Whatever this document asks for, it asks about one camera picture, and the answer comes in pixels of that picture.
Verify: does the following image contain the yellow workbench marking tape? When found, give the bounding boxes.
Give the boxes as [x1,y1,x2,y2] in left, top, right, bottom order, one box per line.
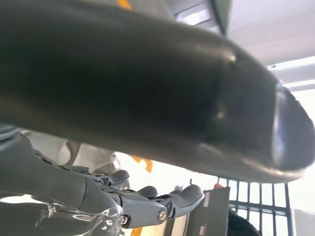
[132,155,153,174]

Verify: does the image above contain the person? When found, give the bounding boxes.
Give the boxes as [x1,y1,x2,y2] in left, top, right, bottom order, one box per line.
[227,208,262,236]

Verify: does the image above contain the ceiling light strip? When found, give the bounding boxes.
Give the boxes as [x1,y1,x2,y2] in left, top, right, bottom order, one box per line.
[283,79,315,89]
[267,56,315,71]

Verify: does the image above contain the black window frame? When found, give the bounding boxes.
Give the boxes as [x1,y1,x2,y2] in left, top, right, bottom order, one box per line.
[218,177,294,236]

